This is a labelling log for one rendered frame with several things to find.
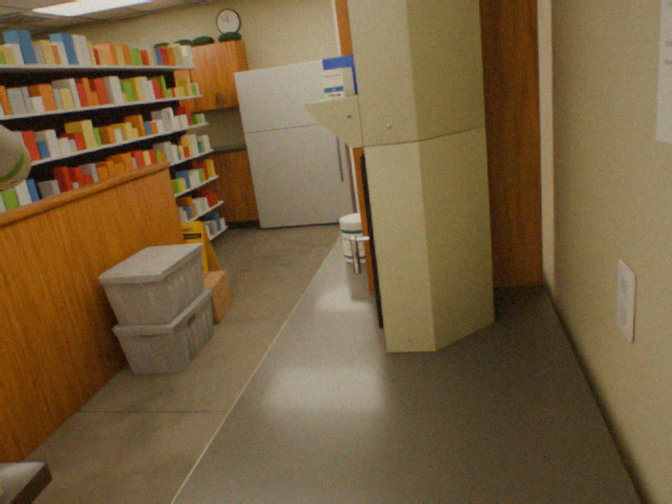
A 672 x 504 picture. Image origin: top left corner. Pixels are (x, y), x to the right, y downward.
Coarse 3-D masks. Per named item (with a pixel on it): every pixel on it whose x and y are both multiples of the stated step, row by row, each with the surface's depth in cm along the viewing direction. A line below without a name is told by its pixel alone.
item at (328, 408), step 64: (320, 320) 148; (512, 320) 133; (256, 384) 120; (320, 384) 116; (384, 384) 113; (448, 384) 110; (512, 384) 107; (576, 384) 104; (256, 448) 98; (320, 448) 96; (384, 448) 93; (448, 448) 91; (512, 448) 89; (576, 448) 87
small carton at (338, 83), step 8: (328, 72) 117; (336, 72) 116; (344, 72) 117; (328, 80) 118; (336, 80) 117; (344, 80) 117; (352, 80) 120; (328, 88) 118; (336, 88) 118; (344, 88) 117; (352, 88) 120; (328, 96) 119; (336, 96) 118; (344, 96) 117
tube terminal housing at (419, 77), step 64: (384, 0) 102; (448, 0) 107; (384, 64) 106; (448, 64) 110; (384, 128) 110; (448, 128) 113; (384, 192) 114; (448, 192) 117; (384, 256) 118; (448, 256) 120; (384, 320) 123; (448, 320) 124
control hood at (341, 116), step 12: (312, 108) 111; (324, 108) 111; (336, 108) 110; (348, 108) 110; (324, 120) 112; (336, 120) 111; (348, 120) 111; (360, 120) 111; (336, 132) 112; (348, 132) 111; (360, 132) 111; (348, 144) 112; (360, 144) 112
